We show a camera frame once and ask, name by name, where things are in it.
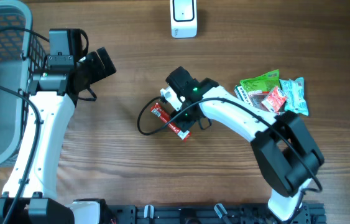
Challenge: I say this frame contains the white barcode scanner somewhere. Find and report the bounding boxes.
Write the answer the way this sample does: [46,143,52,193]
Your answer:
[170,0,198,39]

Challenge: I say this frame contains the grey plastic shopping basket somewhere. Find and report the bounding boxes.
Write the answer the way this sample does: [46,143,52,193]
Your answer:
[0,1,45,166]

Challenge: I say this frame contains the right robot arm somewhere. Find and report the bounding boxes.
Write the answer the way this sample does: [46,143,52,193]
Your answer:
[161,67,325,221]

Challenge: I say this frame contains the green snack bag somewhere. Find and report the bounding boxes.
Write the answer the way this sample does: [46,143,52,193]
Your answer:
[239,69,280,111]

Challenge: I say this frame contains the red stick pack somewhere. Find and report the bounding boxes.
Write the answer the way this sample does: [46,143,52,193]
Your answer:
[150,103,190,141]

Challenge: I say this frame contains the small red candy pack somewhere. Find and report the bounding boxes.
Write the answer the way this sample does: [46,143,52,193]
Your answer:
[262,86,287,113]

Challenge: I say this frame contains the black left camera cable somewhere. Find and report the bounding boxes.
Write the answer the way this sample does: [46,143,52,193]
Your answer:
[0,26,50,224]

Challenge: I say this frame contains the teal white tissue pack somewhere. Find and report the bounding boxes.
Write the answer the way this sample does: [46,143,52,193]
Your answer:
[280,77,309,116]

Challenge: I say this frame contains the black camera cable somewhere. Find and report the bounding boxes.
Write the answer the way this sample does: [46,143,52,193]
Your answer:
[0,26,50,224]
[137,96,323,194]

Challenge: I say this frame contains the black right camera cable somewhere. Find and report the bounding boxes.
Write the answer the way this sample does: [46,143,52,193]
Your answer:
[137,96,323,194]

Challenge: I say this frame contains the green stick pack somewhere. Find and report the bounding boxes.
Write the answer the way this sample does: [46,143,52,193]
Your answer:
[234,85,253,106]

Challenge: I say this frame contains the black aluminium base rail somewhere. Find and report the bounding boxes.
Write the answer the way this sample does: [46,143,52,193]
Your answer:
[99,202,328,224]

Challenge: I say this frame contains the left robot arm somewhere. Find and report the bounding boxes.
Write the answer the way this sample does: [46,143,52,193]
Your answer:
[0,29,116,223]

